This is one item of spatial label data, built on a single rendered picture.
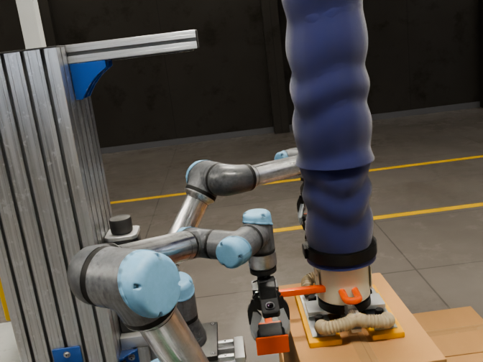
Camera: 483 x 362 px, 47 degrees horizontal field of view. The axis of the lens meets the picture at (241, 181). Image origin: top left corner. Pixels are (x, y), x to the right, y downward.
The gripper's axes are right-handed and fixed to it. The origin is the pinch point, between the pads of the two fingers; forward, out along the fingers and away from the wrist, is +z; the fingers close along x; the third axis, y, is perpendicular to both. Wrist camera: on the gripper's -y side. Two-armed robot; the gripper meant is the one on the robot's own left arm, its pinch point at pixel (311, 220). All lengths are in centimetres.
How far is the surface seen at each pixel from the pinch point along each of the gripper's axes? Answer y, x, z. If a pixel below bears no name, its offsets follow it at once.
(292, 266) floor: -229, 11, 116
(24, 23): -201, -170, -107
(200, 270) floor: -245, -71, 117
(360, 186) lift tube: 69, 6, -32
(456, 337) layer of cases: -2, 63, 65
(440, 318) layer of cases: -21, 62, 65
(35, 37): -201, -164, -96
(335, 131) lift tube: 73, -1, -50
